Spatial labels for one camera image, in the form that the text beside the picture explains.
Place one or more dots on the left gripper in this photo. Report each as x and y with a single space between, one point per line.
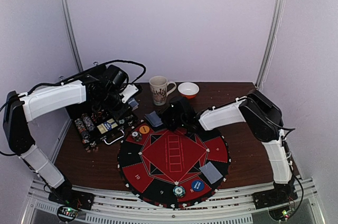
121 113

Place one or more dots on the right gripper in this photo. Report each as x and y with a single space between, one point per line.
172 116

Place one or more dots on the blue playing card deck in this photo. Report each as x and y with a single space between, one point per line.
133 103

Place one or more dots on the orange big blind button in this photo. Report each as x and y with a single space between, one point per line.
144 129

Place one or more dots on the poker chip stack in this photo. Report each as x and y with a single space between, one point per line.
136 136
179 191

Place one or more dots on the blue small blind button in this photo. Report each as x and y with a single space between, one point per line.
197 185

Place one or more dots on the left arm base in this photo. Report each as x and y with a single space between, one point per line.
72 202

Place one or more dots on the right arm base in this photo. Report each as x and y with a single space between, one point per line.
280 204

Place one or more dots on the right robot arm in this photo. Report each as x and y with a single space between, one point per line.
262 116

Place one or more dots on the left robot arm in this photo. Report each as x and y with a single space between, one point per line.
20 109

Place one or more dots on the boxed card deck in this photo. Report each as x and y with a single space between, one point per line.
107 126

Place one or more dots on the white orange bowl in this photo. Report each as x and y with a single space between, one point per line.
188 90

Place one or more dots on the black poker chip case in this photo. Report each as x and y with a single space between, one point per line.
100 81

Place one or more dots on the beige patterned mug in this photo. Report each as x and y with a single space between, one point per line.
161 88

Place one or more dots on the round poker mat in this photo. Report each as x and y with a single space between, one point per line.
152 167

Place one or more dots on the left aluminium frame post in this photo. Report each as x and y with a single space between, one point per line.
71 36

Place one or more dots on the aluminium frame post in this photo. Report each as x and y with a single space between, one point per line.
71 36
269 49

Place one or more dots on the right aluminium frame post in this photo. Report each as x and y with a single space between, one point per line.
269 49

